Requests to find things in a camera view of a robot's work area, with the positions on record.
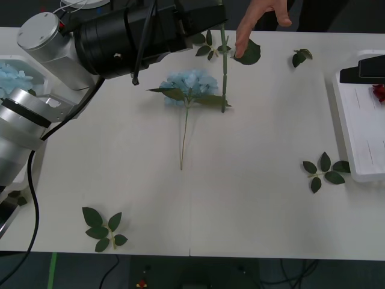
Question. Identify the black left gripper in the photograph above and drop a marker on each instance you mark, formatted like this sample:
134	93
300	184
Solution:
179	12

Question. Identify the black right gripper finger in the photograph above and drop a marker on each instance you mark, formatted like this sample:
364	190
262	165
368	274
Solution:
373	66
352	77

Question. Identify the red artificial rose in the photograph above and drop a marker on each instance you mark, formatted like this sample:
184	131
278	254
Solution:
223	75
379	93

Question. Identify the large single green leaf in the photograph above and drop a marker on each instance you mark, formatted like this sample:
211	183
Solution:
251	54

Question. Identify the pale blue artificial flower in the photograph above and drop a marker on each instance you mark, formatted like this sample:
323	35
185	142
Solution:
9	85
6	67
192	81

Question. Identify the silver and black left arm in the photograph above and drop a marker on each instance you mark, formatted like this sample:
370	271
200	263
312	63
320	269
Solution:
105	45

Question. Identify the dark robot base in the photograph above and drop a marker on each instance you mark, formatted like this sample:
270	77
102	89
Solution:
195	271

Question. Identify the person's hand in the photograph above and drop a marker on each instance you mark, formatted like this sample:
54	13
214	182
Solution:
255	18

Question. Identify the green leaf twig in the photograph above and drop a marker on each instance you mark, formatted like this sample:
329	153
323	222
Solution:
202	50
334	177
21	200
93	216

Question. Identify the shallow white box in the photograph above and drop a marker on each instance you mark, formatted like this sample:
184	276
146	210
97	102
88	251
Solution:
12	57
355	120

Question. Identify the small curled green leaf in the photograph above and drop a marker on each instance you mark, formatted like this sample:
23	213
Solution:
297	59

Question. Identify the round white floor base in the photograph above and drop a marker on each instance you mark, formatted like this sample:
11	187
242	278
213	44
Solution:
87	3

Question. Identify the red button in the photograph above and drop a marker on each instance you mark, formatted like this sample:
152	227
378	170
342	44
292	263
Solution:
141	283

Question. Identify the green floor tape strip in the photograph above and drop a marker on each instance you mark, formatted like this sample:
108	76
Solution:
52	271

